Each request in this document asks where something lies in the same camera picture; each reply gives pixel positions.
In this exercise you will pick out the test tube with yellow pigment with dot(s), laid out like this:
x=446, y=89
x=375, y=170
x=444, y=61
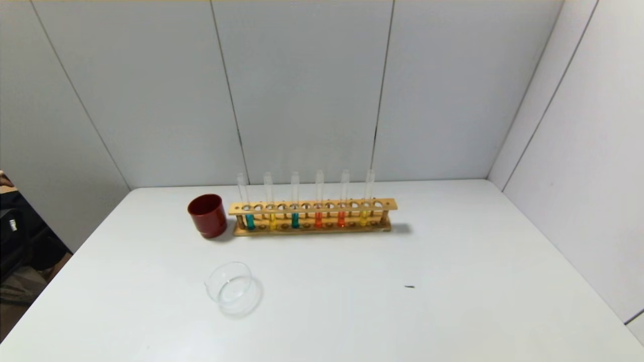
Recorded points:
x=272, y=222
x=364, y=218

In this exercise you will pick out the test tube with blue pigment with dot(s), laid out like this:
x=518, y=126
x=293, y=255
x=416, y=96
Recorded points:
x=249, y=221

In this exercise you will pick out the wooden test tube rack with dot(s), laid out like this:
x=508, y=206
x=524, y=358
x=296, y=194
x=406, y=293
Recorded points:
x=312, y=207

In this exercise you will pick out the test tube with orange pigment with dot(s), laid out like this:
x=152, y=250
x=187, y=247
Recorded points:
x=341, y=219
x=318, y=220

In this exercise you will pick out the test tube with teal pigment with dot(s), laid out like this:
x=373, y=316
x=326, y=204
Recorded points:
x=295, y=221

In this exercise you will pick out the red cup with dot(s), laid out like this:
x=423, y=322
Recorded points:
x=207, y=216

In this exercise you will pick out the small glass beaker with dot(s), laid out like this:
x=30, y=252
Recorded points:
x=232, y=291

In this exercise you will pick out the black background equipment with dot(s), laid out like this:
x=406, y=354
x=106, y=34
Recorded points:
x=25, y=241

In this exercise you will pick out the tan wooden board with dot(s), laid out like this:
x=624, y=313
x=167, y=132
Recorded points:
x=6, y=190

